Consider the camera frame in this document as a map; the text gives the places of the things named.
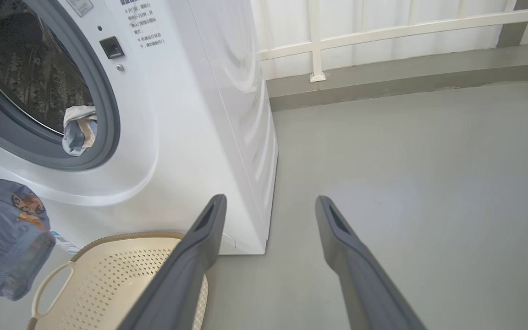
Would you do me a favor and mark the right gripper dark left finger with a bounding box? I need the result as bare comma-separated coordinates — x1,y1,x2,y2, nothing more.
117,194,228,330

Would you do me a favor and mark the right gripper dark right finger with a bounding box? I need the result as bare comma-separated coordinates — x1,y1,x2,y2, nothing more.
315,195,428,330

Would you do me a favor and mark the blue patterned garment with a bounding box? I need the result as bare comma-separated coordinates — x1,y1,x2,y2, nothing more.
62,105,99,157

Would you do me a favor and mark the blue cartoon print garment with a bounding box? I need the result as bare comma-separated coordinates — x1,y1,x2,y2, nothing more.
0,137,57,308

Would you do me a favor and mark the cream perforated laundry basket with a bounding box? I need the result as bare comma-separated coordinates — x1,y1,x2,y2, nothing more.
27,231,209,330

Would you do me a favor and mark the white front-load washing machine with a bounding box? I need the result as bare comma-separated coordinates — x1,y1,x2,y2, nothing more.
0,0,279,256

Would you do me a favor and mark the blue energy label sticker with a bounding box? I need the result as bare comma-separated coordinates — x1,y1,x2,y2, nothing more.
50,231,82,254

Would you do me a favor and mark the white metal railing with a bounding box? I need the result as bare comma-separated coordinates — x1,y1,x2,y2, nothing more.
257,0,528,83

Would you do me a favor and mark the small grey label sticker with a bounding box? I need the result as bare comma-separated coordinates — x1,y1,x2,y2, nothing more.
66,0,94,17

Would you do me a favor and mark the grey vertical post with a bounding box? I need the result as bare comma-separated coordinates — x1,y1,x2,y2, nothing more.
496,0,528,49

